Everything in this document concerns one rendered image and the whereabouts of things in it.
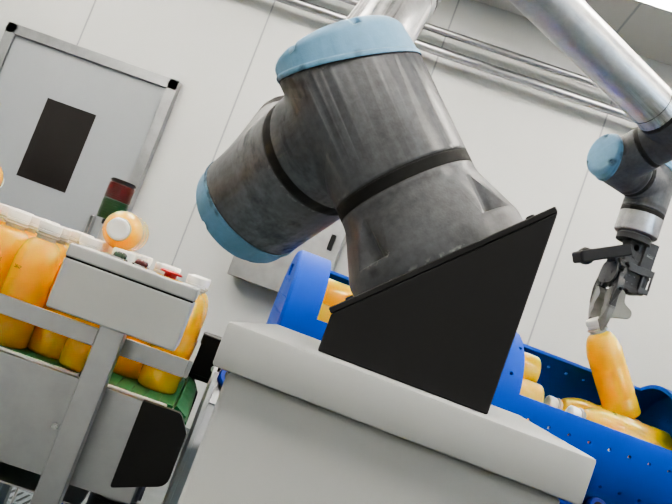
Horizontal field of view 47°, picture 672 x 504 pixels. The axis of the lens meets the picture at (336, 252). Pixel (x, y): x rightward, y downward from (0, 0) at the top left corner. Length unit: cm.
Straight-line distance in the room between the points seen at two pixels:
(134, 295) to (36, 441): 31
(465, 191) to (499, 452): 25
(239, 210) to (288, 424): 32
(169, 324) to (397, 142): 56
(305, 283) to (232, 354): 77
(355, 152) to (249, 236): 21
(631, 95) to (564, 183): 364
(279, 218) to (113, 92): 453
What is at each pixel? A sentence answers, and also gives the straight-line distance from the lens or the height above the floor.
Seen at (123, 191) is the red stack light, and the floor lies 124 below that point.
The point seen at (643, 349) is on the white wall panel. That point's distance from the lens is 518.
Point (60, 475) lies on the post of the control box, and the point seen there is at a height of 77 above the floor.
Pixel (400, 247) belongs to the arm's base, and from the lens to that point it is 72.
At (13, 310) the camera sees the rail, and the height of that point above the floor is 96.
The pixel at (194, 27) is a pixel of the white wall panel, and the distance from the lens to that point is 542.
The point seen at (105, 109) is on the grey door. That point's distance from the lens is 535.
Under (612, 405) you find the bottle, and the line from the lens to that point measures 170.
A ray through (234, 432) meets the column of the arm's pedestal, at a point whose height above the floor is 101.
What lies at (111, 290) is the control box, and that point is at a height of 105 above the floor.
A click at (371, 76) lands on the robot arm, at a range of 77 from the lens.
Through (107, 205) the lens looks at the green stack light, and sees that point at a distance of 187.
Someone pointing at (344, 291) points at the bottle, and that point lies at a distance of 150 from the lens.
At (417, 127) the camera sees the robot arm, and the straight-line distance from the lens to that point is 76.
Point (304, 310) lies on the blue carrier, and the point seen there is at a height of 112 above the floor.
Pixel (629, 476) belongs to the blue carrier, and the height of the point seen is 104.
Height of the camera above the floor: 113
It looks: 5 degrees up
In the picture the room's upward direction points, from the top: 20 degrees clockwise
